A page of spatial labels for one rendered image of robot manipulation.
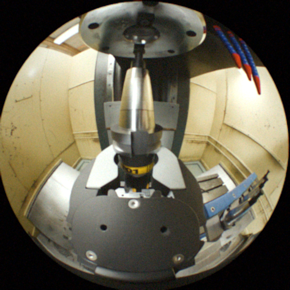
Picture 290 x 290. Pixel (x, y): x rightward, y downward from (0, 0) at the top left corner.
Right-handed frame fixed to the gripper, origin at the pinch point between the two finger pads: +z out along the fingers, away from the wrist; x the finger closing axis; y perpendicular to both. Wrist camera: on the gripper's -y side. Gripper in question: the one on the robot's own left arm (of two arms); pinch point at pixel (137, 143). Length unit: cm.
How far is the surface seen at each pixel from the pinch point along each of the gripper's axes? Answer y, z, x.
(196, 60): -28.0, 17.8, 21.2
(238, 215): 8.0, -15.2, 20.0
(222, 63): -28.0, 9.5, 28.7
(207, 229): 12.4, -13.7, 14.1
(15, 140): -5, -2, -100
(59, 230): 64, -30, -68
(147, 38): -17.0, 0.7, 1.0
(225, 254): 67, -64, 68
